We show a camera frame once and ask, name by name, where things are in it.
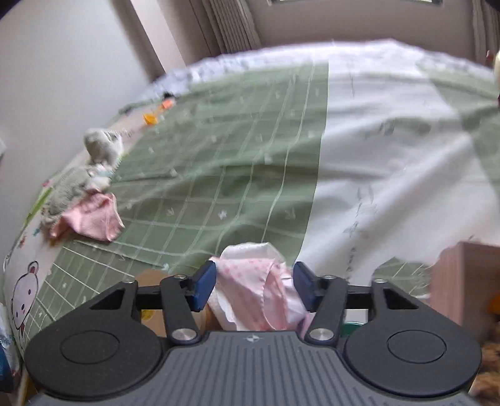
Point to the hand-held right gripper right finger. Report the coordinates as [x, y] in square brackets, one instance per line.
[302, 285]

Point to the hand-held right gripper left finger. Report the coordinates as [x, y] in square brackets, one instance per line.
[205, 285]

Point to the pink white dotted cloth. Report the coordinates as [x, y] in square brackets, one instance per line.
[250, 281]

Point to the pink cardboard box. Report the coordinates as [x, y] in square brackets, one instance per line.
[461, 281]

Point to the tan box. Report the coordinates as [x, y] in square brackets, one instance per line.
[150, 279]

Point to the green white checked bedsheet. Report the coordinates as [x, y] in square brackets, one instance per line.
[234, 156]

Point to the grey cloth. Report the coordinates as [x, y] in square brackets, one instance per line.
[70, 187]

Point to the grey plush toy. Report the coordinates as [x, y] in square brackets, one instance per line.
[103, 144]

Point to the small orange item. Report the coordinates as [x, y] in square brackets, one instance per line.
[150, 118]

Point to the cartoon bear printed sheet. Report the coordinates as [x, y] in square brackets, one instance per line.
[27, 289]

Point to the grey curtain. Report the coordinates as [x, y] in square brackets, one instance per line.
[484, 27]
[230, 23]

